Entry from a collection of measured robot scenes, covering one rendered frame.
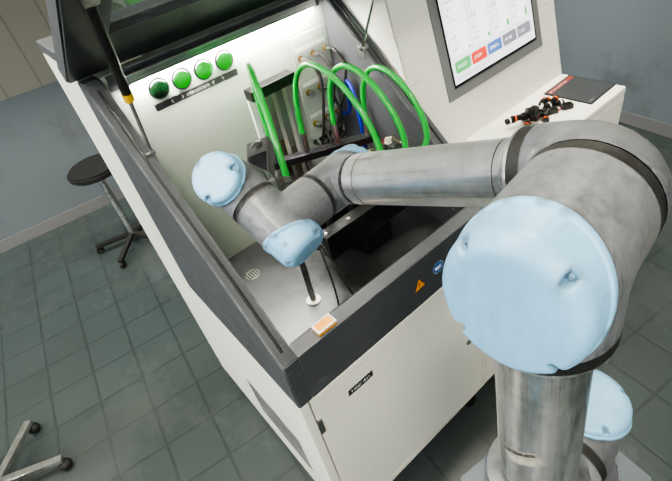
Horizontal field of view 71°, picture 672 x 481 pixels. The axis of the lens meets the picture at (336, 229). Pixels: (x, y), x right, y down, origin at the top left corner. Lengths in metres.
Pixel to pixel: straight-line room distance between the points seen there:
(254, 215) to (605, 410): 0.53
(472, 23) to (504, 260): 1.24
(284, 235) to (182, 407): 1.72
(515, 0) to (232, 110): 0.92
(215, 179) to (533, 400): 0.46
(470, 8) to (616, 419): 1.14
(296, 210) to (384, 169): 0.13
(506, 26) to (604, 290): 1.36
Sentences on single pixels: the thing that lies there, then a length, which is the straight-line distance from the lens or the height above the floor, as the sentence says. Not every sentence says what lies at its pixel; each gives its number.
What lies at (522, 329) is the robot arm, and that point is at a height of 1.48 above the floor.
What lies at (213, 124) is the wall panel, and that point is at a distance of 1.31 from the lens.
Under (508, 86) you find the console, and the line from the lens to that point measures 1.67.
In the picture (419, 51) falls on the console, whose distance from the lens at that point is 1.38.
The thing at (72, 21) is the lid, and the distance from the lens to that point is 0.92.
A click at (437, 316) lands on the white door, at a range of 1.37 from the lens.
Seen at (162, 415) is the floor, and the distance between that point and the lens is 2.31.
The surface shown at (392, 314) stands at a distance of 1.19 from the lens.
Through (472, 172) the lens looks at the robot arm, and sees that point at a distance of 0.52.
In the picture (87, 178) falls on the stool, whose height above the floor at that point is 0.58.
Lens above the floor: 1.76
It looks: 39 degrees down
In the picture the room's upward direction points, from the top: 13 degrees counter-clockwise
